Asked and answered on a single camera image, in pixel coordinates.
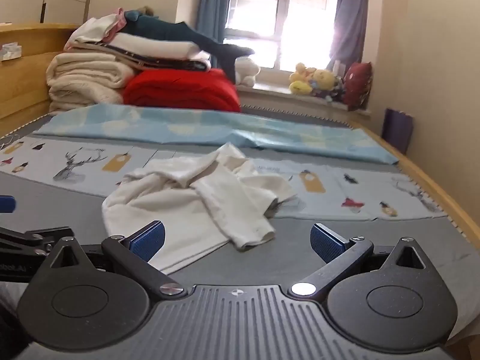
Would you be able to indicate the white and pink folded cloth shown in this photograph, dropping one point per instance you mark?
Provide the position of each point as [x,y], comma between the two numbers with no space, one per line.
[93,30]

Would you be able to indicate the yellow plush toy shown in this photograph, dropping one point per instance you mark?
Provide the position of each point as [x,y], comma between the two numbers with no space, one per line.
[299,82]

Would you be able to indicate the dark striped folded blanket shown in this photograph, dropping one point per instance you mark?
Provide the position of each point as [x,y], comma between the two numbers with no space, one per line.
[180,64]

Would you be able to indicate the wooden bed frame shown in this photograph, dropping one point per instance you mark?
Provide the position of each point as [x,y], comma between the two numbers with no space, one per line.
[26,78]

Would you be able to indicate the purple blue curtain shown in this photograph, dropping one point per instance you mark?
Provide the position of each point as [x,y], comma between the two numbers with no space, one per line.
[350,15]

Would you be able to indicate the cream folded blanket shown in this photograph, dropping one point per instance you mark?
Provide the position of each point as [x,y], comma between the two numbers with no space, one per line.
[86,75]

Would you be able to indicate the white plush toy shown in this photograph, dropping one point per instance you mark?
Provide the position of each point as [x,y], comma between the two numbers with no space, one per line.
[247,69]

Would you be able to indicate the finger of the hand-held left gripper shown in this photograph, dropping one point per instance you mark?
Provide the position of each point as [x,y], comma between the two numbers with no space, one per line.
[26,235]
[6,204]

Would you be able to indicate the plush doll with yellow hair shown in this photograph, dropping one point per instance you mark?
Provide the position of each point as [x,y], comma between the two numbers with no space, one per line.
[327,79]

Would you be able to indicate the tissue box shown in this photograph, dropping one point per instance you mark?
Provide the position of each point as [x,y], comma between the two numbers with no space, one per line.
[10,51]

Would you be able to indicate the dark red cushion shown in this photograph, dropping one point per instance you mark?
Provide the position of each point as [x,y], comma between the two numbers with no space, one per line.
[356,86]

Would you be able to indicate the deer print bed sheet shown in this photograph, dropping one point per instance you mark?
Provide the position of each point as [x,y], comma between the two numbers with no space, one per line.
[75,161]

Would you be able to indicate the light blue folded sheet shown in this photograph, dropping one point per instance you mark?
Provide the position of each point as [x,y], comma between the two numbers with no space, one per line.
[187,125]

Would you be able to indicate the white window sill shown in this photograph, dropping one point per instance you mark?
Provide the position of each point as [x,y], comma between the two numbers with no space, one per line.
[273,92]

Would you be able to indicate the purple bag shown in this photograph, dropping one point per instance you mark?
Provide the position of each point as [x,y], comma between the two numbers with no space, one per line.
[397,131]

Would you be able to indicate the window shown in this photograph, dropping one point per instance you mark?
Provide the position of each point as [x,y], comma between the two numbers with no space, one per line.
[285,15]

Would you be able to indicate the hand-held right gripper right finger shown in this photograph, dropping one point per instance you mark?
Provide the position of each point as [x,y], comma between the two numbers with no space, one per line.
[326,243]

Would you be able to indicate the red folded blanket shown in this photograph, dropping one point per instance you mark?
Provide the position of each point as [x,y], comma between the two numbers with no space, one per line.
[180,90]

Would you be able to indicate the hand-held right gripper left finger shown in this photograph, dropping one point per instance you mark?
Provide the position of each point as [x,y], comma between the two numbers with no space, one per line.
[150,238]

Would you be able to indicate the white small garment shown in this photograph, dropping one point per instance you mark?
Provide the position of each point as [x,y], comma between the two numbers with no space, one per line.
[168,210]

